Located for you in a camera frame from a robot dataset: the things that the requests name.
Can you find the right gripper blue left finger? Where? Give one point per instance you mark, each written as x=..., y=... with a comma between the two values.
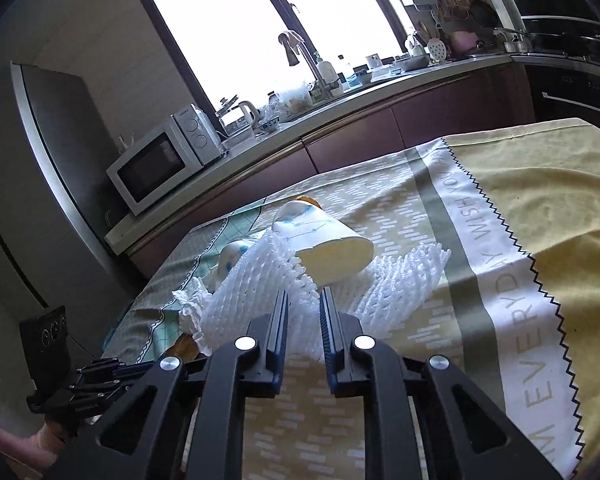
x=182, y=419

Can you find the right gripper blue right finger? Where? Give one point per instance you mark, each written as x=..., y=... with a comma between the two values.
x=422, y=419

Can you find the white tissue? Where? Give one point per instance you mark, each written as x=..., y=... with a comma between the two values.
x=192, y=300

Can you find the blue dotted paper cup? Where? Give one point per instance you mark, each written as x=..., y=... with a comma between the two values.
x=328, y=249
x=229, y=257

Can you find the orange peel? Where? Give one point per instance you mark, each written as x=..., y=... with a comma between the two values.
x=309, y=200

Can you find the pink forearm sleeve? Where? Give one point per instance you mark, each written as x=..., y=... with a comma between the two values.
x=22, y=450

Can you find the kitchen counter with cabinets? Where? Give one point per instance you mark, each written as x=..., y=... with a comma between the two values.
x=484, y=94

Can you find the kitchen faucet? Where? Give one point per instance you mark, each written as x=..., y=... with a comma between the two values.
x=295, y=46

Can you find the person's left hand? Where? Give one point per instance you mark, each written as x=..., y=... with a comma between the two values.
x=52, y=437

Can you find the grey refrigerator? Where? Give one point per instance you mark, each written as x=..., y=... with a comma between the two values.
x=56, y=201

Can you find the yellow towel cloth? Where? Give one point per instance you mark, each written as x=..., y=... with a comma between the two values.
x=545, y=181

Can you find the white microwave oven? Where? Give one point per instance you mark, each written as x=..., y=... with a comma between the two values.
x=177, y=149

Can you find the glass electric kettle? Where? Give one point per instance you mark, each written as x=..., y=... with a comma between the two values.
x=236, y=115

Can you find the small patterned bowl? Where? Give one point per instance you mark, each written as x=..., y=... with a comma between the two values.
x=269, y=125

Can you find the black built-in oven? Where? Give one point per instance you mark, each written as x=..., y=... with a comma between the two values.
x=563, y=65

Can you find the soap dispenser bottle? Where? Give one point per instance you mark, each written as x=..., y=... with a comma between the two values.
x=326, y=70

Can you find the pink basin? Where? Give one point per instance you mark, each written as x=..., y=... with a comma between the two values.
x=462, y=42

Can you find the black frying pan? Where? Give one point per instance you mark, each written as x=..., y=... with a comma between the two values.
x=484, y=14

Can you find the window frame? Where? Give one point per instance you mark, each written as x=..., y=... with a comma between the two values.
x=227, y=49

